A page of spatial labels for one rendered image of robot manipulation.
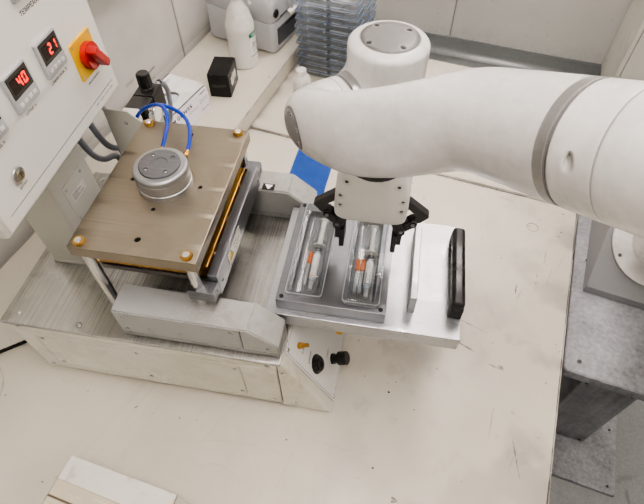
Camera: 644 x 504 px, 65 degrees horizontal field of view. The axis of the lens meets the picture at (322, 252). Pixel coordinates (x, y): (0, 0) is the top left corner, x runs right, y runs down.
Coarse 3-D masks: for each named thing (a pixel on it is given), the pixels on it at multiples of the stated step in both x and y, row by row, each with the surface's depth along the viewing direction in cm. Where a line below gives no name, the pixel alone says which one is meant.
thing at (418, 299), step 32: (288, 224) 87; (416, 256) 77; (448, 256) 82; (416, 288) 74; (448, 288) 79; (288, 320) 77; (320, 320) 75; (352, 320) 75; (416, 320) 75; (448, 320) 75
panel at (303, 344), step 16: (288, 336) 79; (304, 336) 83; (320, 336) 88; (336, 336) 94; (288, 352) 78; (304, 352) 82; (320, 352) 88; (336, 352) 93; (304, 368) 82; (336, 368) 92; (320, 384) 86; (336, 384) 91
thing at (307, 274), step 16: (304, 224) 82; (320, 224) 82; (304, 240) 80; (320, 240) 80; (304, 256) 78; (320, 256) 78; (304, 272) 76; (320, 272) 76; (288, 288) 75; (304, 288) 75; (320, 288) 75
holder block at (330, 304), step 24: (336, 240) 81; (288, 264) 79; (336, 264) 78; (384, 264) 78; (336, 288) 76; (384, 288) 76; (312, 312) 76; (336, 312) 75; (360, 312) 74; (384, 312) 73
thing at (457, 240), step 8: (456, 232) 80; (464, 232) 81; (456, 240) 79; (464, 240) 80; (456, 248) 78; (464, 248) 79; (456, 256) 77; (464, 256) 78; (456, 264) 76; (464, 264) 77; (456, 272) 76; (464, 272) 76; (456, 280) 75; (464, 280) 75; (456, 288) 74; (464, 288) 74; (456, 296) 73; (464, 296) 73; (456, 304) 72; (464, 304) 72; (448, 312) 75; (456, 312) 74
